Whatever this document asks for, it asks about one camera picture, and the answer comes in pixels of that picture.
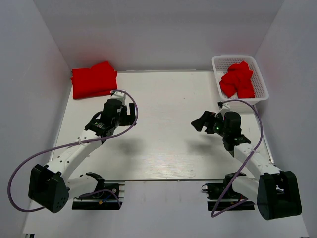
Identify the folded red t-shirt stack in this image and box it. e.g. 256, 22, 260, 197
71, 61, 117, 99

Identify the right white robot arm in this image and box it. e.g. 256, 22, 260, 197
191, 111, 302, 220

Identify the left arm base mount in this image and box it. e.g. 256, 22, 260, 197
67, 172, 125, 211

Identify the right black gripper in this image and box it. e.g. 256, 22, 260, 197
192, 111, 229, 137

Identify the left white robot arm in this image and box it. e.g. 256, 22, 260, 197
28, 97, 138, 213

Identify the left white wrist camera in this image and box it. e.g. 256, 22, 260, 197
110, 90, 126, 104

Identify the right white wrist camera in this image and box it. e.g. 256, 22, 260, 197
216, 102, 231, 116

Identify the white plastic basket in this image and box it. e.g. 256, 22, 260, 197
211, 55, 269, 105

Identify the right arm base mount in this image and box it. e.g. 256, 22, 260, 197
201, 173, 255, 211

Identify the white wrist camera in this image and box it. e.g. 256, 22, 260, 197
216, 102, 231, 116
110, 90, 126, 104

